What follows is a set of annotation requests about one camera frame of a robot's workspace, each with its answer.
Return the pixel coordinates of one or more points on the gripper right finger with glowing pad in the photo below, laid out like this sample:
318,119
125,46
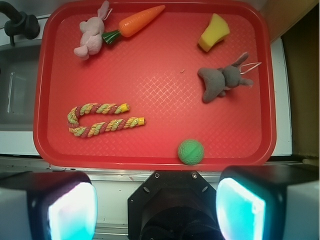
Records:
269,202

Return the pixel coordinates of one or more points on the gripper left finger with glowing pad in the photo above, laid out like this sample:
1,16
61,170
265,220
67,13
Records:
59,205

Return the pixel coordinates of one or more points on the green textured ball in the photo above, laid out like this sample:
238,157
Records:
190,152

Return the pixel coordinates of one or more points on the gray plush bunny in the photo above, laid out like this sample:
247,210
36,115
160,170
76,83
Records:
219,80

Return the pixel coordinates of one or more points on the red plastic tray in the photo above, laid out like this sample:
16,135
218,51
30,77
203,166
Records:
155,72

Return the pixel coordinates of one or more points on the stainless steel sink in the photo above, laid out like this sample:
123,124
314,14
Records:
18,78

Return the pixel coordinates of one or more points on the yellow sponge wedge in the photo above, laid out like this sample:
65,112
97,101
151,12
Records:
216,31

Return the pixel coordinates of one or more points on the pink plush bunny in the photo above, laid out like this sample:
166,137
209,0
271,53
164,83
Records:
92,30

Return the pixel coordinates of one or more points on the black faucet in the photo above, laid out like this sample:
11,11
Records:
19,23

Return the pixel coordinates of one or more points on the orange plastic carrot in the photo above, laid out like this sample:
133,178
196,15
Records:
133,24

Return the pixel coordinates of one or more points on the multicolour twisted rope toy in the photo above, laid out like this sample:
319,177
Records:
93,119

